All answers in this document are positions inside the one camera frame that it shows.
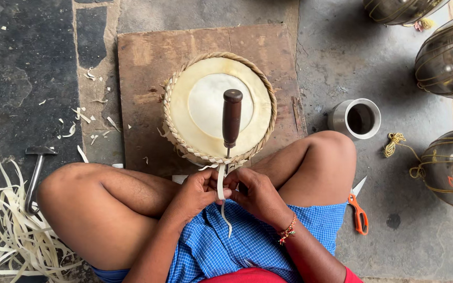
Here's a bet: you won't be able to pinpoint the person's left hand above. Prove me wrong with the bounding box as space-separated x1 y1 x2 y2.
170 168 233 230

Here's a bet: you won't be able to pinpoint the metal hammer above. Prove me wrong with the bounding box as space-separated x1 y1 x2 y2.
24 146 58 215

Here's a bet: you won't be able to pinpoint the awl with dark wooden handle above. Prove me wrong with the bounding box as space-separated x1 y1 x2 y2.
222 89 244 175

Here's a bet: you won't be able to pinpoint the white rawhide strap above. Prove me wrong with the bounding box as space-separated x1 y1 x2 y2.
215 163 233 239

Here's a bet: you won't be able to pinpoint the brown wooden board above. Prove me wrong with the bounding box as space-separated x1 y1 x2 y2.
117 23 308 179

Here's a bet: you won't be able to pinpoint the red beaded wrist thread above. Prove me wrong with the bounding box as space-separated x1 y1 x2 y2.
277 212 298 246

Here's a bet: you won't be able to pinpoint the orange handled scissors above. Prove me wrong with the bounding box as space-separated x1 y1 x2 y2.
347 175 369 236

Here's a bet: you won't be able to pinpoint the steel drum shell with rope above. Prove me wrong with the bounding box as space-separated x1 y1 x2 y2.
363 0 451 26
419 127 453 215
414 9 453 100

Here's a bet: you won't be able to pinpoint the steel cup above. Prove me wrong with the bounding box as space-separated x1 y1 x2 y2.
327 98 382 141

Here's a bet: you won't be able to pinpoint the yellow rope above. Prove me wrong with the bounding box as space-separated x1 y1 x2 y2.
383 132 425 179

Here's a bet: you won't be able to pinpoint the pile of white rawhide strips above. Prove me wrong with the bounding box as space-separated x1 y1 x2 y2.
0 137 87 283

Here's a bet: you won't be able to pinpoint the scattered white rawhide scraps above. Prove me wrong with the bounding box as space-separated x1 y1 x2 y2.
38 67 150 164

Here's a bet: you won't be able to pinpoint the person's right hand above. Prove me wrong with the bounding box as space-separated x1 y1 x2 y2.
223 167 295 232

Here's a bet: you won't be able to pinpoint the drum head with braided rim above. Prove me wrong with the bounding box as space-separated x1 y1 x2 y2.
160 51 278 170

